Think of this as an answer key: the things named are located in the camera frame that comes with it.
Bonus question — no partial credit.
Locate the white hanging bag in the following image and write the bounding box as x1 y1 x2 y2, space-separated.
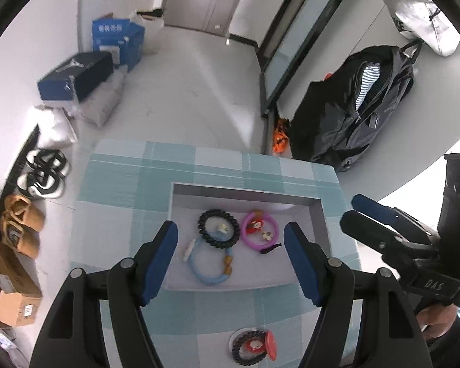
370 0 460 56

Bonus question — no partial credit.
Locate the clear plastic package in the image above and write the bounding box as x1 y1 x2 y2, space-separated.
67 71 128 127

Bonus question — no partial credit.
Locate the light blue hair tie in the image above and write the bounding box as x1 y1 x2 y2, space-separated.
183 237 234 286

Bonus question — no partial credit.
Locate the grey rectangular box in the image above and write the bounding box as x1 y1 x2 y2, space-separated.
163 182 332 292

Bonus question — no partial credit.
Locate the dark blue shoe box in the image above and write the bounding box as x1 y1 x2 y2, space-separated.
37 52 113 102

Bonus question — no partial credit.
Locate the person's right forearm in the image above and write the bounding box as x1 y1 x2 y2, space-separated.
424 320 460 368

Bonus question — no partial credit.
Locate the white plastic bag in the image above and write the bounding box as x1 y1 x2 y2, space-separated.
34 105 79 148

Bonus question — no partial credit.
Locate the orange black toy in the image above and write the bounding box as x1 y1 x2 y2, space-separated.
272 118 293 155

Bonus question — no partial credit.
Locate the striped cloth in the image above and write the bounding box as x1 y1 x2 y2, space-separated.
354 63 383 114

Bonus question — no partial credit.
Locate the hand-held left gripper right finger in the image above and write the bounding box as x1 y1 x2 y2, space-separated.
284 221 434 368

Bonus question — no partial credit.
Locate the blue cardboard box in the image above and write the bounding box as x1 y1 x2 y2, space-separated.
92 17 145 71

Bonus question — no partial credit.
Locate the black backpack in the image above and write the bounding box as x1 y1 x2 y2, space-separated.
290 44 415 173

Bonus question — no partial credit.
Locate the black white sandal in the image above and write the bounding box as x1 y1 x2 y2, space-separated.
25 149 71 180
17 171 67 200

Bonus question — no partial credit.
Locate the teal checkered tablecloth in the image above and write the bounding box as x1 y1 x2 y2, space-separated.
70 140 363 368

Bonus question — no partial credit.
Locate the purple hair tie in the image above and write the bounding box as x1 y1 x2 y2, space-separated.
241 211 280 254

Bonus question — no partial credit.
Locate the brown cardboard box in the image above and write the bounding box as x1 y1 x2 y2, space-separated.
0 234 43 328

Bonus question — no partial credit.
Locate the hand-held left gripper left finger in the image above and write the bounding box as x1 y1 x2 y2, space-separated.
30 220 179 368

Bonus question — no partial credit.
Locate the person's right hand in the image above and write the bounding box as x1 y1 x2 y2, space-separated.
417 302 460 340

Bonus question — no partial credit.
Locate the white plastic container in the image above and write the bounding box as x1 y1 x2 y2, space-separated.
129 8 165 52

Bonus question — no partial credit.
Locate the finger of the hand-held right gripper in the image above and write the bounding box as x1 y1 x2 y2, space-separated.
340 212 436 266
352 195 441 248

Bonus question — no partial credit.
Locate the black spiral hair tie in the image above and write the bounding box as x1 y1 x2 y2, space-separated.
231 330 267 366
198 209 241 249

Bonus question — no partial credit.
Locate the black framed mirror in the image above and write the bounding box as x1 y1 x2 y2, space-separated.
260 0 359 119

